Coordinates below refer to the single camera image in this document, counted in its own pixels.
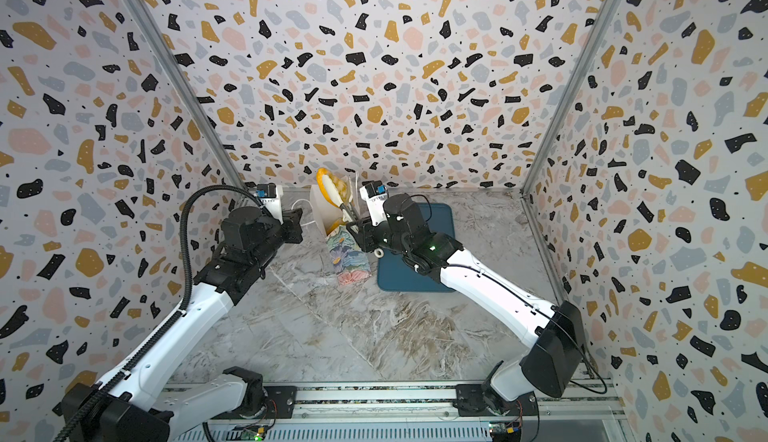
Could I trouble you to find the metal tongs cream tips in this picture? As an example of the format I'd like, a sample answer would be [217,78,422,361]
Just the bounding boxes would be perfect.
[316,168,384,258]

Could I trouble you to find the floral paper bag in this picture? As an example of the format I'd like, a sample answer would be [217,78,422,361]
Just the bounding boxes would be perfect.
[292,176,372,285]

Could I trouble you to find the striped croissant bread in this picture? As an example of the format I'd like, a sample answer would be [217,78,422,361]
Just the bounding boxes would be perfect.
[316,168,350,208]

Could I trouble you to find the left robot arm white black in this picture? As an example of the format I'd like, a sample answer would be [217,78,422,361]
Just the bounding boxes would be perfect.
[56,206,303,441]

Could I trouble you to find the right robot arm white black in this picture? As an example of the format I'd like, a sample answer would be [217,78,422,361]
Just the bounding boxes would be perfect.
[347,181,588,413]

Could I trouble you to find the teal rectangular tray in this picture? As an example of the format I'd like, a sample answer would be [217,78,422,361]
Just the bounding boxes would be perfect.
[377,202,455,293]

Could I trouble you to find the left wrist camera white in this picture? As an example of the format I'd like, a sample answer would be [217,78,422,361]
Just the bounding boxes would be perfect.
[255,182,283,223]

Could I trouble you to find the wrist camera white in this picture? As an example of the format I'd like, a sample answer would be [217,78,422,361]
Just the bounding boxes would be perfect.
[255,182,283,223]
[359,180,388,226]

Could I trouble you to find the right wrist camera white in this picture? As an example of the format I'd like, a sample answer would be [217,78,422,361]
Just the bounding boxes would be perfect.
[359,180,388,226]

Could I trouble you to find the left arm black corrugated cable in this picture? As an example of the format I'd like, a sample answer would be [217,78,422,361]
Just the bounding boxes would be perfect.
[53,184,265,442]

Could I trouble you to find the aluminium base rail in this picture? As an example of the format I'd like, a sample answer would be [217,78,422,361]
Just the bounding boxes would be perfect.
[157,378,634,441]

